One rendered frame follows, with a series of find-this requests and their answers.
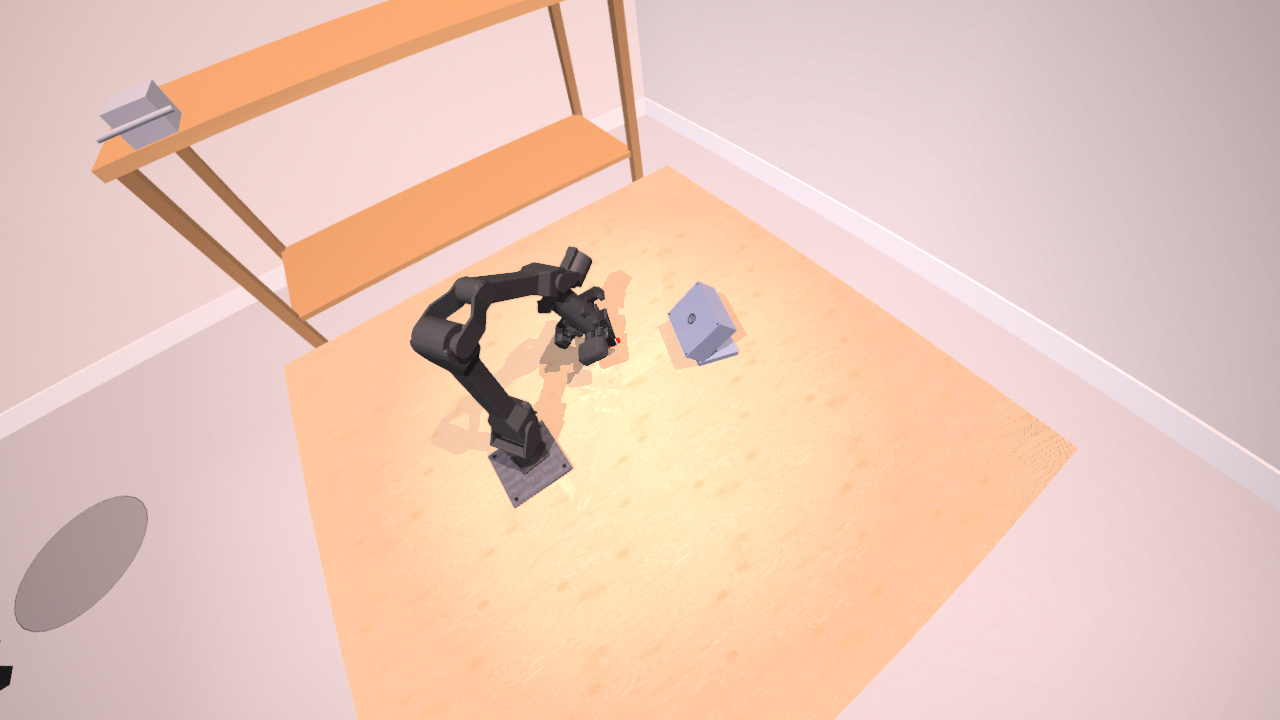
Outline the grey sloped panel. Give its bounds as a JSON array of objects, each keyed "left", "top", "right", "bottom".
[{"left": 668, "top": 281, "right": 739, "bottom": 366}]

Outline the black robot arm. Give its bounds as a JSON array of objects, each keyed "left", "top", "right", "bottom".
[{"left": 410, "top": 246, "right": 593, "bottom": 475}]

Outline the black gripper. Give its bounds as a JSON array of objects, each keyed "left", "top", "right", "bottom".
[{"left": 562, "top": 286, "right": 616, "bottom": 366}]

